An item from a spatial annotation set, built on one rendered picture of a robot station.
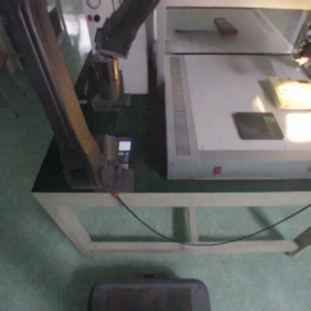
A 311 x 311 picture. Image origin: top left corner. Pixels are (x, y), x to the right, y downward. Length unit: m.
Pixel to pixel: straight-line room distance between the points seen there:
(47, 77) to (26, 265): 1.32
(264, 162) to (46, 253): 1.29
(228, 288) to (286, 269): 0.36
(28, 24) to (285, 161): 0.69
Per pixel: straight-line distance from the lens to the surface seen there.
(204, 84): 0.97
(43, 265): 1.56
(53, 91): 0.42
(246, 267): 1.49
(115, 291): 1.14
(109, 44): 0.62
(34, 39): 0.41
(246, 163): 0.72
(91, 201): 0.80
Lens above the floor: 1.37
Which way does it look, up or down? 50 degrees down
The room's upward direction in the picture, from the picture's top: 1 degrees counter-clockwise
